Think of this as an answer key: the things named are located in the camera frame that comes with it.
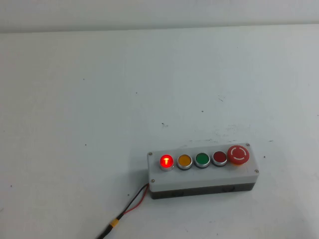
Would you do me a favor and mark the green push button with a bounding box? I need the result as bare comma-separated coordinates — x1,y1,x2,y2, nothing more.
194,152,211,169

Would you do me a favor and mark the yellow push button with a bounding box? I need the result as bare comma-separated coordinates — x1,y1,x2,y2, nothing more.
176,154,194,172

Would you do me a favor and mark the red and black power cable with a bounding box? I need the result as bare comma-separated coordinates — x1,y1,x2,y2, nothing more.
96,183,151,239

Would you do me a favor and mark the red illuminated push button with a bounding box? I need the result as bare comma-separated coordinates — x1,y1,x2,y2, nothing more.
159,154,174,172

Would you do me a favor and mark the grey push button control box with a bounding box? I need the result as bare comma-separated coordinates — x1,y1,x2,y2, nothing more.
147,143,260,201

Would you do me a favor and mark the red emergency stop mushroom button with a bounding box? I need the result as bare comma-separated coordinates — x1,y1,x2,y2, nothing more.
227,145,250,166

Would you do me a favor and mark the dark red flat push button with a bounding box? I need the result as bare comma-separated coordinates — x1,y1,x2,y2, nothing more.
211,151,228,168

